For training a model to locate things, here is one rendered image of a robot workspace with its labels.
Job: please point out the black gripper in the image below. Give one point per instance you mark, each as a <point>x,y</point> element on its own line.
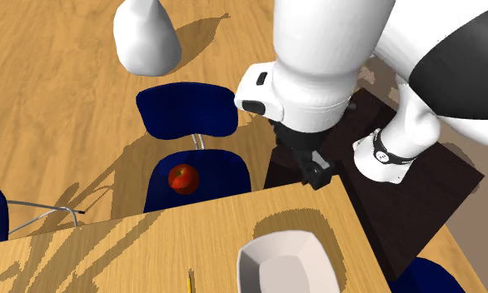
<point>303,142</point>

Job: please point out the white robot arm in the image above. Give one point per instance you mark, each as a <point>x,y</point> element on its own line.
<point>321,44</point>

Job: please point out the dark brown robot stand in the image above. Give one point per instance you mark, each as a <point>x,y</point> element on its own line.
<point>406,203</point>

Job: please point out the white bowl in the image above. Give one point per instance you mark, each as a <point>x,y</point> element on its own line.
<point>284,263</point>

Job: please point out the red apple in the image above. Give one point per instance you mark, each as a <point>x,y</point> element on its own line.
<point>183,179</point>

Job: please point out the yellow pencil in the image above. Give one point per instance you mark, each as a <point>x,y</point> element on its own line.
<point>191,282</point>

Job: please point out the white rounded vase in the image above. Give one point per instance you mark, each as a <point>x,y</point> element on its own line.
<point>146,40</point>

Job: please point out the light wooden table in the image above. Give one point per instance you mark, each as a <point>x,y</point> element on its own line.
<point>138,251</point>

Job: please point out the blue chair with metal post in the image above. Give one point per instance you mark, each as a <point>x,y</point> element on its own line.
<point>187,107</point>

